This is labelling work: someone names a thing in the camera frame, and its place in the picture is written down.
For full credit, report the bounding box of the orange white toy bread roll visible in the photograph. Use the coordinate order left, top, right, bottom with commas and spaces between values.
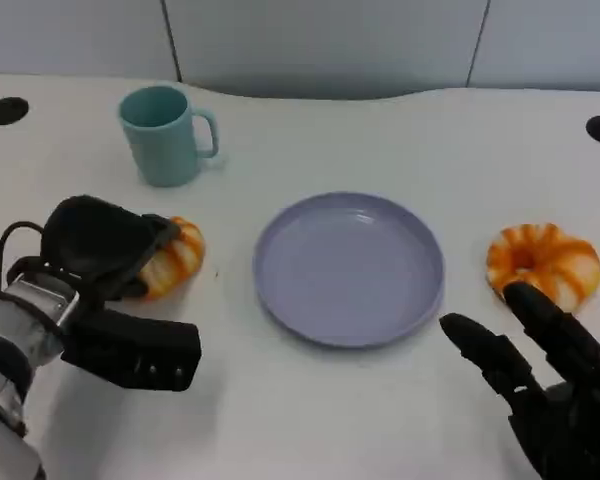
137, 215, 207, 302

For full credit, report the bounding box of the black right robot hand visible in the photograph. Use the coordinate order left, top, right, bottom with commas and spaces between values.
438, 282, 600, 480

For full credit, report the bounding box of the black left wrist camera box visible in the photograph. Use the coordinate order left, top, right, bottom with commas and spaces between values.
59, 308, 202, 393

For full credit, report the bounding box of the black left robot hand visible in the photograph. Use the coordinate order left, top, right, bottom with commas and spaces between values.
39, 194, 182, 304

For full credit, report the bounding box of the orange white ring bread roll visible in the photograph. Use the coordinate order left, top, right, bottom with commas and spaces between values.
486, 223, 600, 316

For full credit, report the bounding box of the lilac plate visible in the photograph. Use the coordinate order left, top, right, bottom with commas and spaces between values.
252, 191, 446, 350

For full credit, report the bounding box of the pale green mug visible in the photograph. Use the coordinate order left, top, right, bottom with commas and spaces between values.
117, 85, 229, 189

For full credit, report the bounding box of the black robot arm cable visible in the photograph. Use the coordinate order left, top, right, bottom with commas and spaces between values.
0, 221, 49, 296

